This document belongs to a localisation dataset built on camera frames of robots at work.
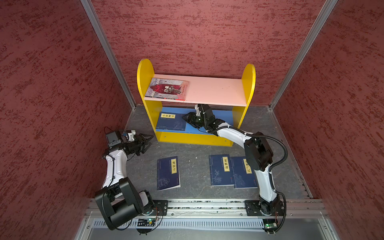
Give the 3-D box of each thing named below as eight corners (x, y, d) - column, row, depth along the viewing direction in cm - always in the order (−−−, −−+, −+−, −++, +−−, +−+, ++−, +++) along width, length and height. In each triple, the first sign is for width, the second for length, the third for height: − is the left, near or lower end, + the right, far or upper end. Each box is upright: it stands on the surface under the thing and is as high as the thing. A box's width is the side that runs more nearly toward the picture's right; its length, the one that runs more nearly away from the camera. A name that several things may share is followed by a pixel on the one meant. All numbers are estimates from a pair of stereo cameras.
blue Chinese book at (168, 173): (158, 191, 81) (157, 190, 79) (157, 160, 93) (157, 158, 91) (181, 187, 83) (180, 185, 81) (178, 157, 94) (177, 155, 92)
